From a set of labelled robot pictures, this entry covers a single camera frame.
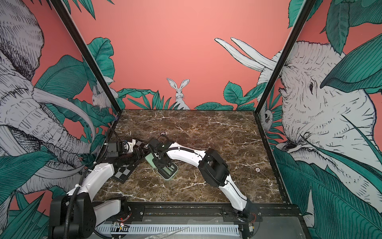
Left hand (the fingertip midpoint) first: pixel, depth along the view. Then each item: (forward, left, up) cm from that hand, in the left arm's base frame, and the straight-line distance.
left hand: (149, 151), depth 85 cm
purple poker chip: (+21, -4, -11) cm, 24 cm away
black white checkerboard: (-9, +15, -7) cm, 19 cm away
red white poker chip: (-9, -65, -11) cm, 67 cm away
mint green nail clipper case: (-9, -9, -9) cm, 16 cm away
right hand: (-5, -5, -5) cm, 9 cm away
